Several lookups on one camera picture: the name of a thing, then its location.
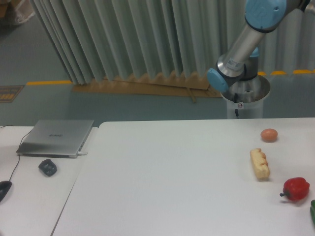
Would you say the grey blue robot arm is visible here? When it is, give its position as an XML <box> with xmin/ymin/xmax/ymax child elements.
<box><xmin>207</xmin><ymin>0</ymin><xmax>310</xmax><ymax>92</ymax></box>

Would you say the red toy bell pepper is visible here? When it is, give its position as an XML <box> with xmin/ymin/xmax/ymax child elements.
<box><xmin>280</xmin><ymin>177</ymin><xmax>310</xmax><ymax>202</ymax></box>

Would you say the green toy pepper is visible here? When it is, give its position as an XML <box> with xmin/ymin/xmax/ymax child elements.
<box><xmin>310</xmin><ymin>200</ymin><xmax>315</xmax><ymax>225</ymax></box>

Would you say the flat brown cardboard sheet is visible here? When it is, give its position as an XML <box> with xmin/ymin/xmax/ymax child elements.
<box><xmin>72</xmin><ymin>71</ymin><xmax>221</xmax><ymax>103</ymax></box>

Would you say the white usb plug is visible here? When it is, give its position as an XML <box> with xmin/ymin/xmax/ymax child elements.
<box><xmin>77</xmin><ymin>152</ymin><xmax>88</xmax><ymax>156</ymax></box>

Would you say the silver closed laptop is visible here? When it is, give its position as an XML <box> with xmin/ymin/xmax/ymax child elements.
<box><xmin>16</xmin><ymin>119</ymin><xmax>94</xmax><ymax>158</ymax></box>

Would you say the pale green folding curtain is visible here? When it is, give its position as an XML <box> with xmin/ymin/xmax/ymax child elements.
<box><xmin>29</xmin><ymin>0</ymin><xmax>315</xmax><ymax>86</ymax></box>

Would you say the brown toy egg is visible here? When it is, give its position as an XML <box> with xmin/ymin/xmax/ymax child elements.
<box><xmin>260</xmin><ymin>128</ymin><xmax>278</xmax><ymax>143</ymax></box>

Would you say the toy bread loaf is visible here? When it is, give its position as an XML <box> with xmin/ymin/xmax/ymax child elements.
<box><xmin>250</xmin><ymin>148</ymin><xmax>270</xmax><ymax>181</ymax></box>

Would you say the small black controller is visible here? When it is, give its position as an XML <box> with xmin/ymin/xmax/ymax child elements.
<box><xmin>38</xmin><ymin>159</ymin><xmax>58</xmax><ymax>177</ymax></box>

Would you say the black computer mouse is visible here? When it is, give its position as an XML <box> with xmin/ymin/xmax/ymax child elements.
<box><xmin>0</xmin><ymin>180</ymin><xmax>12</xmax><ymax>202</ymax></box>

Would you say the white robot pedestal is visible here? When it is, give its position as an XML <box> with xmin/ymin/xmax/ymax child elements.
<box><xmin>221</xmin><ymin>75</ymin><xmax>271</xmax><ymax>119</ymax></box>

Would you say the black mouse cable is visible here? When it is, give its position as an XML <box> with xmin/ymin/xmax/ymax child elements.
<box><xmin>0</xmin><ymin>124</ymin><xmax>34</xmax><ymax>182</ymax></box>

